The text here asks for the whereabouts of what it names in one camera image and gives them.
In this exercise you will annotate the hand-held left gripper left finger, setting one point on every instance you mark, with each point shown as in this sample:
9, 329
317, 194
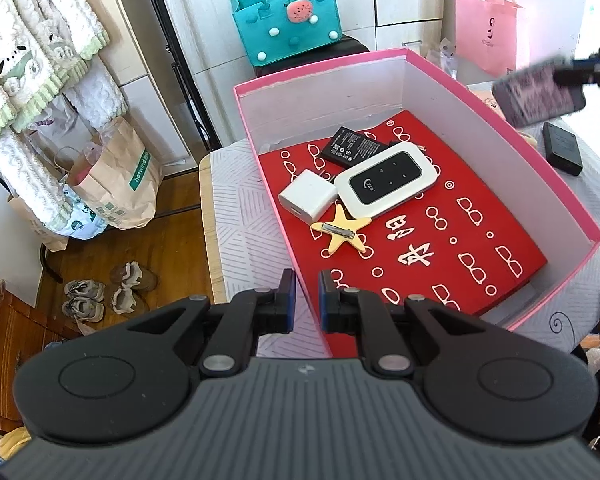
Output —
291, 300

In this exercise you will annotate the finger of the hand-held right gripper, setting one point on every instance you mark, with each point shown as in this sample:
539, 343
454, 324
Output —
575, 76

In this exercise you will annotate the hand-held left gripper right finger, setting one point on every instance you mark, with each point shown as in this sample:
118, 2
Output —
323, 300

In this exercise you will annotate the grey labelled pocket device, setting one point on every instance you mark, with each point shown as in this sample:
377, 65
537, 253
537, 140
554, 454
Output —
530, 95

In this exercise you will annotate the yellow star hair clip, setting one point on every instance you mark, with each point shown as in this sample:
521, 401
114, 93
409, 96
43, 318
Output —
347, 237

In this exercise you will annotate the white charger cube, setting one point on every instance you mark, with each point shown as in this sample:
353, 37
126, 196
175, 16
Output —
307, 195

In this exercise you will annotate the white pocket router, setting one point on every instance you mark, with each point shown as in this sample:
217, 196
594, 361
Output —
380, 180

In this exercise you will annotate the black battery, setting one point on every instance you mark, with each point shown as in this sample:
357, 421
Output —
350, 145

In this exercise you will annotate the pink cardboard shoe box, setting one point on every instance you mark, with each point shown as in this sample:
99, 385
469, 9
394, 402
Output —
330, 105

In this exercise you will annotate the black charger block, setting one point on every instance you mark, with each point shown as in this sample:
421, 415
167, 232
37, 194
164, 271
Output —
562, 147

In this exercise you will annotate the pink paper shopping bag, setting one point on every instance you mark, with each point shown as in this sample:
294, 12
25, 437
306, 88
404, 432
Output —
480, 35

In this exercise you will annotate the red box with white print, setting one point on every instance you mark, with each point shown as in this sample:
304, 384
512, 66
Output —
430, 260

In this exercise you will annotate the small clear plastic bag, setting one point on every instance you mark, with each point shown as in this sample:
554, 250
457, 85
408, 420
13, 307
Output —
447, 60

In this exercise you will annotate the brown fleece slipper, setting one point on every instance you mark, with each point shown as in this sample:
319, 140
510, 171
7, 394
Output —
135, 275
125, 300

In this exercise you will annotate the brown paper bag green print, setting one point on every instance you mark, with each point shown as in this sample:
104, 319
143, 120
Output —
125, 175

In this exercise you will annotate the white green plastic bag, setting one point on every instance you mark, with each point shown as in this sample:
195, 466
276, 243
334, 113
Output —
82, 217

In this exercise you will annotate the black suitcase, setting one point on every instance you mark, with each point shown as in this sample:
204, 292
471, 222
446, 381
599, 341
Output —
350, 45

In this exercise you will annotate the plain brown paper bag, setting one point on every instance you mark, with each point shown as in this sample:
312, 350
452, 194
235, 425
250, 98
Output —
45, 237

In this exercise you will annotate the teal felt handbag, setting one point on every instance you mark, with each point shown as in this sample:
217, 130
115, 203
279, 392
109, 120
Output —
260, 20

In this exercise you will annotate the wooden nightstand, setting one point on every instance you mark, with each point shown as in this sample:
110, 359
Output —
10, 340

